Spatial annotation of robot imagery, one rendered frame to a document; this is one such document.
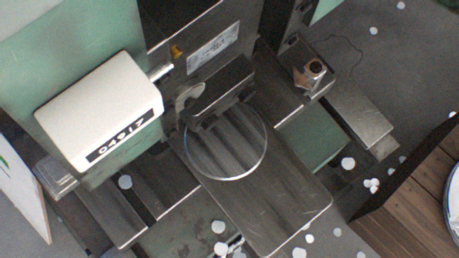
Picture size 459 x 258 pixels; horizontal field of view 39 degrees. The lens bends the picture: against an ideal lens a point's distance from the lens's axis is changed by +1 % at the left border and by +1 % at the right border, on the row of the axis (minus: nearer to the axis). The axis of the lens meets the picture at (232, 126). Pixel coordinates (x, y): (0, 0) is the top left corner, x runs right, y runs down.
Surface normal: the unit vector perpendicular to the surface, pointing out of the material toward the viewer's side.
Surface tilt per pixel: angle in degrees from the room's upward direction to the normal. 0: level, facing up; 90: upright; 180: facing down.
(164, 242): 0
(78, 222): 0
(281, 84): 0
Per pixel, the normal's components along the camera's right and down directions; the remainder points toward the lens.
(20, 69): 0.63, 0.76
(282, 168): 0.05, -0.25
